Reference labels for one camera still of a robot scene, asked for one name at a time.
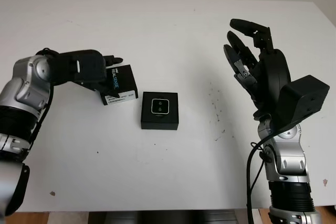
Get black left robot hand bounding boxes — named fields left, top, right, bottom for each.
left=48, top=49, right=125, bottom=97

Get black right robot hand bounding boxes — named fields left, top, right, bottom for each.
left=223, top=18, right=292, bottom=120

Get black RealSense box lid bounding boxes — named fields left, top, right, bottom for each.
left=101, top=63, right=139, bottom=106

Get small silver camera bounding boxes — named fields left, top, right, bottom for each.
left=150, top=98, right=170, bottom=116

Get dark robot torso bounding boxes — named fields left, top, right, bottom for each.
left=89, top=209, right=259, bottom=224

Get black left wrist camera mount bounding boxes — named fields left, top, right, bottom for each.
left=70, top=77, right=107, bottom=95

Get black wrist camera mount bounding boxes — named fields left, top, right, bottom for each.
left=70, top=77, right=107, bottom=95
left=274, top=74, right=331, bottom=131

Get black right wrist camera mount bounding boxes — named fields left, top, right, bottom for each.
left=274, top=74, right=331, bottom=131

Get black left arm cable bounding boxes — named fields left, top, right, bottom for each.
left=25, top=47, right=61, bottom=158

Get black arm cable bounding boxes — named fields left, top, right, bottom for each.
left=25, top=47, right=61, bottom=158
left=245, top=129, right=277, bottom=224

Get black camera box base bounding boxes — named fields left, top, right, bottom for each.
left=141, top=91, right=180, bottom=131

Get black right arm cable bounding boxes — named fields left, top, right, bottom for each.
left=245, top=129, right=277, bottom=224

